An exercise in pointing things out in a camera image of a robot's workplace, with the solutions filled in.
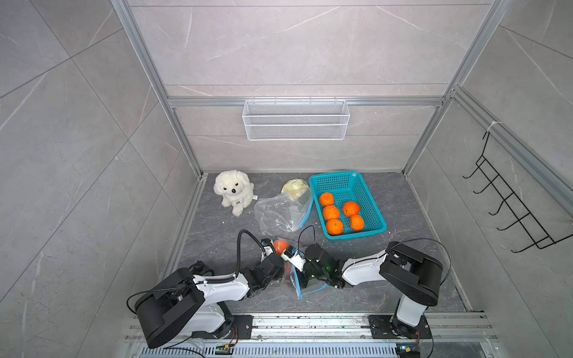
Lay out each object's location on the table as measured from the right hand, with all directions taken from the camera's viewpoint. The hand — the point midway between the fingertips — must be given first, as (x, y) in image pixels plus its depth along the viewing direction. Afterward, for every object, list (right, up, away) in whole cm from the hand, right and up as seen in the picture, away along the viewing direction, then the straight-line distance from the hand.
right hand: (285, 273), depth 83 cm
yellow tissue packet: (+4, +33, +25) cm, 42 cm away
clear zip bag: (+3, +2, -11) cm, 11 cm away
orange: (+19, +28, +20) cm, 39 cm away
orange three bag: (+31, +18, +12) cm, 37 cm away
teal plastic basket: (+30, +34, +27) cm, 53 cm away
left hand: (-1, +4, +5) cm, 6 cm away
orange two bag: (+20, +22, +12) cm, 32 cm away
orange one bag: (+20, +17, +8) cm, 27 cm away
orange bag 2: (+29, +24, +14) cm, 40 cm away
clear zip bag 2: (-3, +20, +14) cm, 24 cm away
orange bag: (-2, +10, +3) cm, 10 cm away
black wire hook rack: (+69, +20, -24) cm, 76 cm away
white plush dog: (-21, +32, +9) cm, 40 cm away
